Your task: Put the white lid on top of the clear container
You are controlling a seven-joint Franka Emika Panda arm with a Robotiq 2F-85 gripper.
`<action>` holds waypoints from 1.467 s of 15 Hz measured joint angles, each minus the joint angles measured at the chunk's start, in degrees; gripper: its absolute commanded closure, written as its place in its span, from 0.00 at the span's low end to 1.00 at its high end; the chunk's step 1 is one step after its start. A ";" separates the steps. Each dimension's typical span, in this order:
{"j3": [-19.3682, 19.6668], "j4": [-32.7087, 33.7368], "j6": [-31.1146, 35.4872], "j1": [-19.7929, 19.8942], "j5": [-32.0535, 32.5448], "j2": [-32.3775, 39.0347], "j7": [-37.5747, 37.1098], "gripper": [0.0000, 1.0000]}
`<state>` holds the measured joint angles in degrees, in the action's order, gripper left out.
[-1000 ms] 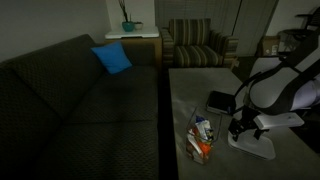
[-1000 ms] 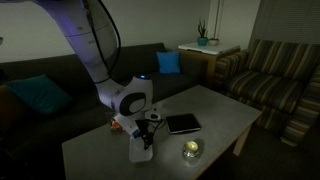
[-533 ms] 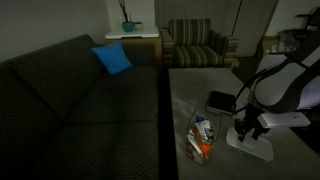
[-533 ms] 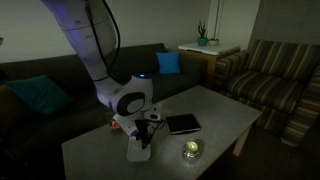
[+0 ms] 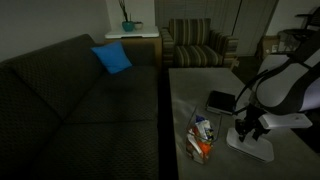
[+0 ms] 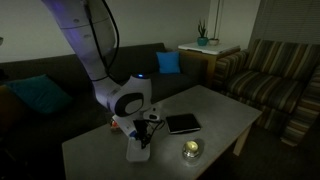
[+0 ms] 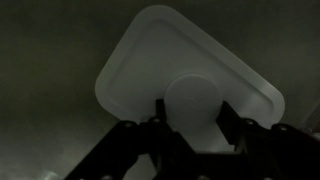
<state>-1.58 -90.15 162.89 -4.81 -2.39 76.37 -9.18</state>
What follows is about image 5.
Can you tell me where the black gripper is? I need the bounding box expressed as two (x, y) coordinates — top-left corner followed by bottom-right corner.
(235, 104), (270, 142)

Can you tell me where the white rectangular lid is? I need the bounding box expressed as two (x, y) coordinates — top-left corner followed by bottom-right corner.
(226, 128), (274, 162)

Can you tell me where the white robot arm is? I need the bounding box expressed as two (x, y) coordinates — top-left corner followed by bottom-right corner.
(235, 31), (320, 142)

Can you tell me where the clear plastic container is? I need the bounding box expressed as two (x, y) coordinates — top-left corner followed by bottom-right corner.
(185, 107), (222, 164)

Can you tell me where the black notebook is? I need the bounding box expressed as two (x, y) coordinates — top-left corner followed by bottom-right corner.
(206, 90), (235, 115)

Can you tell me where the cardboard box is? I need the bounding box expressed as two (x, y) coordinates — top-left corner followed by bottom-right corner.
(255, 36), (279, 60)

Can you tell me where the black office chair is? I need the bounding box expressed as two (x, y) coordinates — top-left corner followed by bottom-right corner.
(278, 7), (320, 53)

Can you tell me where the striped armchair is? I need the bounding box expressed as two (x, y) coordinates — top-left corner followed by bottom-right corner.
(160, 18), (238, 68)

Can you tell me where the wooden side table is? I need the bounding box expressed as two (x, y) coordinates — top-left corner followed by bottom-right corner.
(104, 26), (162, 70)

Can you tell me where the small white bowl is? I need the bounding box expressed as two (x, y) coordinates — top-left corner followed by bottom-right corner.
(134, 22), (144, 30)

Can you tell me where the blue cushion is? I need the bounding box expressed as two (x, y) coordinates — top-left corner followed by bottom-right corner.
(91, 41), (132, 74)

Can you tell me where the teal plant pot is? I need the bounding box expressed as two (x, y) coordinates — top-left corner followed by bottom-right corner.
(122, 21), (134, 32)

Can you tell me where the dark grey sofa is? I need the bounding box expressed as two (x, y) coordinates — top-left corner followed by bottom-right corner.
(0, 34), (159, 180)

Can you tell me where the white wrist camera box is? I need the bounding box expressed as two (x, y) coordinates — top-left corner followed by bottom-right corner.
(259, 113), (312, 129)

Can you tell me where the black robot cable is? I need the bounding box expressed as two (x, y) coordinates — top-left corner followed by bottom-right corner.
(232, 69), (288, 116)

